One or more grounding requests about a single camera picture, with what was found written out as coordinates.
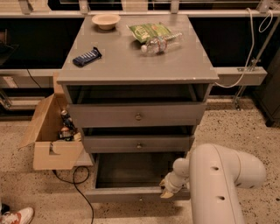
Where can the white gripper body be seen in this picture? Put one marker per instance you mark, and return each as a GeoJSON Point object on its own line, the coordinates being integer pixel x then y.
{"type": "Point", "coordinates": [173, 185]}

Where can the grey bottom drawer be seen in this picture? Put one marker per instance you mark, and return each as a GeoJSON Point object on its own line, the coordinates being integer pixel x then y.
{"type": "Point", "coordinates": [123, 177]}

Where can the grey drawer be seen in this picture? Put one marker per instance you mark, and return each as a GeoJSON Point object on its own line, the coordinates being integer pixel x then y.
{"type": "Point", "coordinates": [136, 115]}
{"type": "Point", "coordinates": [133, 144]}
{"type": "Point", "coordinates": [123, 177]}

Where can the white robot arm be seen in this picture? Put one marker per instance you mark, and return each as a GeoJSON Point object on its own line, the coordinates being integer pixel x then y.
{"type": "Point", "coordinates": [213, 173]}

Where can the grey middle drawer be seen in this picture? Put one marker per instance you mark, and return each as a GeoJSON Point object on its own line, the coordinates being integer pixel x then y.
{"type": "Point", "coordinates": [133, 144]}

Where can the grey top drawer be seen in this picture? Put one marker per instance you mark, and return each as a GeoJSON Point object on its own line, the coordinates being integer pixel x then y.
{"type": "Point", "coordinates": [136, 115]}

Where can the grey wooden drawer cabinet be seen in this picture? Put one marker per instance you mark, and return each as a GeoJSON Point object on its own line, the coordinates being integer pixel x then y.
{"type": "Point", "coordinates": [125, 75]}

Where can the open cardboard box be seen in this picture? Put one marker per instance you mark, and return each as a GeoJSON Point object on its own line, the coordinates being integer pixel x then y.
{"type": "Point", "coordinates": [50, 153]}

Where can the items inside cardboard box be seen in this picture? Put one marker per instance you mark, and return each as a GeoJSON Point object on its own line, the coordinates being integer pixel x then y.
{"type": "Point", "coordinates": [68, 132]}

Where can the dark cabinet at right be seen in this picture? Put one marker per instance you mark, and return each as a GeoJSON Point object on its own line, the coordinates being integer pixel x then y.
{"type": "Point", "coordinates": [268, 94]}

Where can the clear plastic water bottle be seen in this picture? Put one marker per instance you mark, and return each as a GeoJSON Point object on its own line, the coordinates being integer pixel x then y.
{"type": "Point", "coordinates": [162, 44]}

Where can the white and red sneaker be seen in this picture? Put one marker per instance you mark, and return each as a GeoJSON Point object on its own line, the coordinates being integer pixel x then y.
{"type": "Point", "coordinates": [23, 216]}

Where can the green chip bag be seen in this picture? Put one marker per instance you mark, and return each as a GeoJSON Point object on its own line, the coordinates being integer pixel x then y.
{"type": "Point", "coordinates": [143, 32]}

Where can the beige ceramic bowl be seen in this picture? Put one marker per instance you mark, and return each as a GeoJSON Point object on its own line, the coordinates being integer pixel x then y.
{"type": "Point", "coordinates": [106, 22]}

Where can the metal frame strut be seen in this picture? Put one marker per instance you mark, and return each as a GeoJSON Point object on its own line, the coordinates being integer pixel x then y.
{"type": "Point", "coordinates": [253, 64]}

